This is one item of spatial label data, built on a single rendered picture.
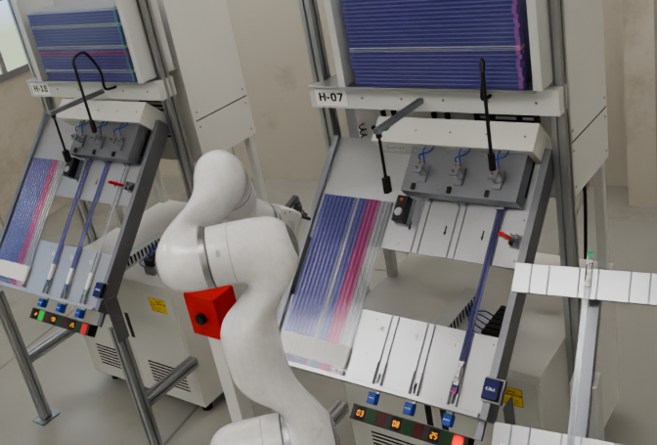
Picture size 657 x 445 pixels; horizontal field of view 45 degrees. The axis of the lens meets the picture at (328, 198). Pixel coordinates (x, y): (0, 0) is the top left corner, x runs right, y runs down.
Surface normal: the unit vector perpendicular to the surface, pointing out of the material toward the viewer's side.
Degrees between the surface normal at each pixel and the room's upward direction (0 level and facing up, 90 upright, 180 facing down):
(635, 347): 0
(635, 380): 0
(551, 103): 90
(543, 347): 0
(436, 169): 43
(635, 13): 90
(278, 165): 90
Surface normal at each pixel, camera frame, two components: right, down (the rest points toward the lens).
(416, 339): -0.52, -0.37
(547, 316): -0.18, -0.90
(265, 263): 0.11, 0.31
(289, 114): -0.43, 0.44
